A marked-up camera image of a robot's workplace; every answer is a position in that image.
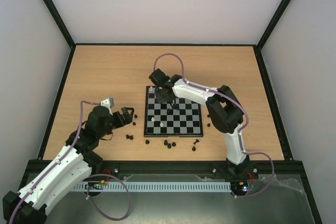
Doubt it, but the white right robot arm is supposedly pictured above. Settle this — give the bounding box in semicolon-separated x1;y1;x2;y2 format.
149;69;249;178

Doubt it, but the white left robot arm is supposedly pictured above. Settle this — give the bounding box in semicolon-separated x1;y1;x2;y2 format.
3;103;134;223

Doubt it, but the black grey chess board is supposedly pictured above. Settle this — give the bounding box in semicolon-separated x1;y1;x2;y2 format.
144;86;204;137

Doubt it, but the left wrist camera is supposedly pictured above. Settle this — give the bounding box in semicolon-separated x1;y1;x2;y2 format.
100;97;114;108

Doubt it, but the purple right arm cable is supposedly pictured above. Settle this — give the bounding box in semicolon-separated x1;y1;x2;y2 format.
153;52;275;199

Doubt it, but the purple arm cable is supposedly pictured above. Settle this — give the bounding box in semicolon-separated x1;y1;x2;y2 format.
10;100;133;220
153;52;275;199

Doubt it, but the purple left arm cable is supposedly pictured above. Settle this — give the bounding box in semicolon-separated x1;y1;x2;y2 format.
10;100;133;220

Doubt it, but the light blue cable duct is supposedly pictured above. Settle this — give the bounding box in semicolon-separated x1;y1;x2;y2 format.
70;182;231;193

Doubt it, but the black enclosure frame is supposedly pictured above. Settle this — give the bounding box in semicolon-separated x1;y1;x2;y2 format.
5;0;323;224

